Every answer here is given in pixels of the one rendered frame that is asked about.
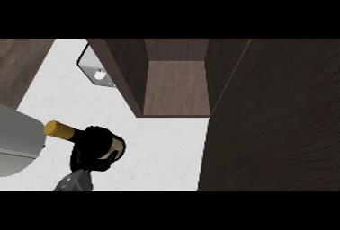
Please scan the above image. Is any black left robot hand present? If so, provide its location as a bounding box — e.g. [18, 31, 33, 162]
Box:
[70, 125, 123, 173]

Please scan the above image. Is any dark wine bottle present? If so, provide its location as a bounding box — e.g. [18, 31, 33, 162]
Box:
[43, 119, 127, 164]

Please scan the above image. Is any open dark wooden cabinet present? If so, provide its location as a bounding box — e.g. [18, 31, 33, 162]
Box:
[85, 39, 253, 119]

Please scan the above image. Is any dark wooden cabinet door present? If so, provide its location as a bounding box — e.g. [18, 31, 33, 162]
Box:
[197, 39, 340, 192]

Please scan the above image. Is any pale grey appliance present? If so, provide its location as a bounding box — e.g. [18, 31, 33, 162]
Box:
[0, 102, 48, 178]

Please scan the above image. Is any dark brown wooden panel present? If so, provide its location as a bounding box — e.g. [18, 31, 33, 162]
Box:
[0, 39, 58, 111]

